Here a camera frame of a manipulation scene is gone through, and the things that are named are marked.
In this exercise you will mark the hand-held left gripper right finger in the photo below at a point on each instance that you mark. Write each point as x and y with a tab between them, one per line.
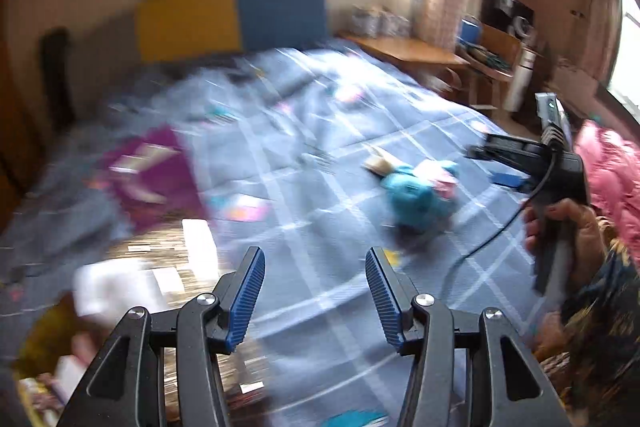
382	297

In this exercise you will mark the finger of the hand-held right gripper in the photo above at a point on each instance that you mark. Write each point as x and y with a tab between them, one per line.
505	149
512	183

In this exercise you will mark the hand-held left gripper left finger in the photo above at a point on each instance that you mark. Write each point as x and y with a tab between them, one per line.
247	292

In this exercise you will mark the blue plush toy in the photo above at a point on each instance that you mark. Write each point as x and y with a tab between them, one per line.
415	202

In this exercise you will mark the purple box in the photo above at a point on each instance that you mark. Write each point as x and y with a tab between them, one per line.
165	177

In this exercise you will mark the person's right forearm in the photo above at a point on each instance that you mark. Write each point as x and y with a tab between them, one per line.
610	332

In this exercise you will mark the person's right hand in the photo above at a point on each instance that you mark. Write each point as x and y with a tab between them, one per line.
587	237

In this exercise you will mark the pink padded jacket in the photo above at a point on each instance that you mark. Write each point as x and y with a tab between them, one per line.
610	167

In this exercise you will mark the white bottle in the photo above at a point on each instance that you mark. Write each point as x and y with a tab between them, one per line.
520	77

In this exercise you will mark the wooden chair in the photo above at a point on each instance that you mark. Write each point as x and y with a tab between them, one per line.
460	82

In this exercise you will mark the blue box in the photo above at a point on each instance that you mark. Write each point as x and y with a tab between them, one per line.
470	32

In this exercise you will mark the wooden desk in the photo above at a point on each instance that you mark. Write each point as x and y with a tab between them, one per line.
410	49

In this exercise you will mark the window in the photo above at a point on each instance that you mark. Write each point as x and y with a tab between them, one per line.
627	52

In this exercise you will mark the grey grid printed blanket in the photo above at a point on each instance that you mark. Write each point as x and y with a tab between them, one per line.
310	157

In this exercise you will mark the grey yellow blue headboard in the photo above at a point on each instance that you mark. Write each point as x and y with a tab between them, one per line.
280	12

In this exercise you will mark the wooden wardrobe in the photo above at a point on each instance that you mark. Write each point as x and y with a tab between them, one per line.
10	132

